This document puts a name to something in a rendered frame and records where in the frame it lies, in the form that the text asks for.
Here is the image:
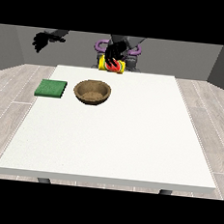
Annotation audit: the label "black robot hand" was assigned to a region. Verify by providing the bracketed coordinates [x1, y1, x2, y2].
[31, 30, 68, 56]
[102, 39, 129, 70]

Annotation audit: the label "yellow cup with melon print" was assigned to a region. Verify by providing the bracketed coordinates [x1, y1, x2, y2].
[98, 54, 127, 75]

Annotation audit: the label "brown wooden bowl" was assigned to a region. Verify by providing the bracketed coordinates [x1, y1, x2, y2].
[71, 77, 113, 108]

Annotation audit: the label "green square pad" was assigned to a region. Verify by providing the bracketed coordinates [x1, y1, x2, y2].
[33, 77, 69, 99]

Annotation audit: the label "grey robot trunk purple rings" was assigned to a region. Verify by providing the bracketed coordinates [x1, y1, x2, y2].
[91, 38, 144, 74]

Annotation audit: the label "dark table leg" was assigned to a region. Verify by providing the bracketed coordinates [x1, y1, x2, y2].
[37, 177, 52, 184]
[158, 188, 173, 196]

